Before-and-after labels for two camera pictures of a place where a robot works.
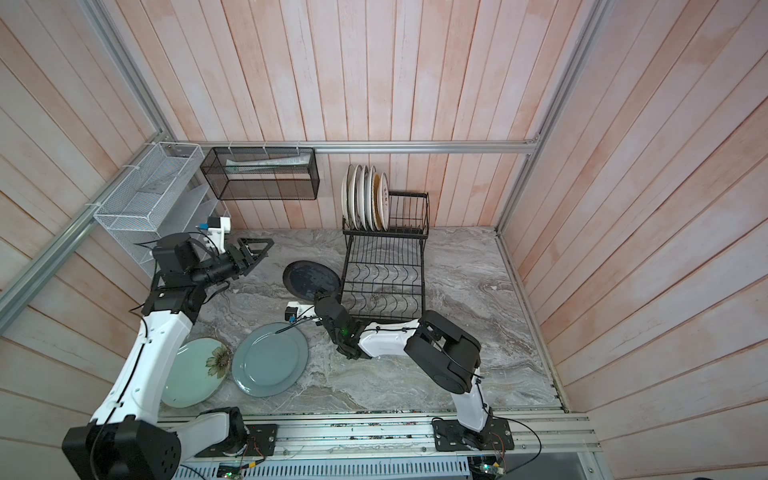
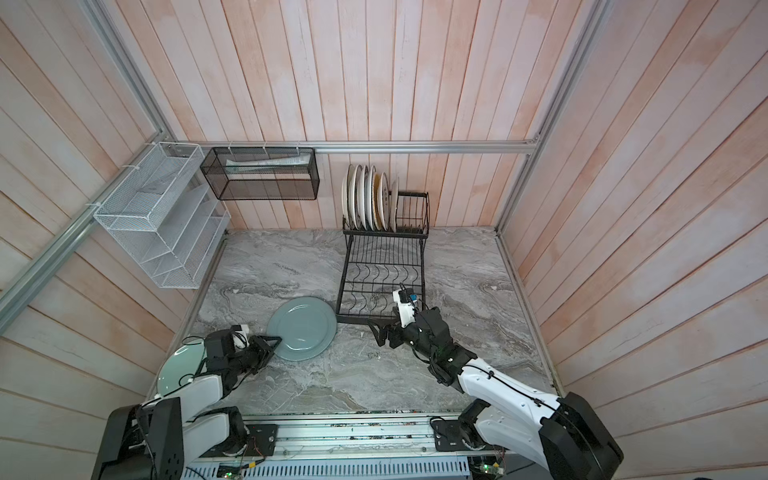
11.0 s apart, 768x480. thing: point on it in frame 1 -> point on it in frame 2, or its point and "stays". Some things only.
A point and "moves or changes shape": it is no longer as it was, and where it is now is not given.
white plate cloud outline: [369, 196] stays
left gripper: [249, 253] -> [263, 348]
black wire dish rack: [383, 271] stays
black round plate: [309, 280] -> [394, 203]
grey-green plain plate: [267, 364] moves or changes shape
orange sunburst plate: [383, 201] stays
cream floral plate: [344, 197] stays
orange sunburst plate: [351, 196] stays
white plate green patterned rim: [359, 195] stays
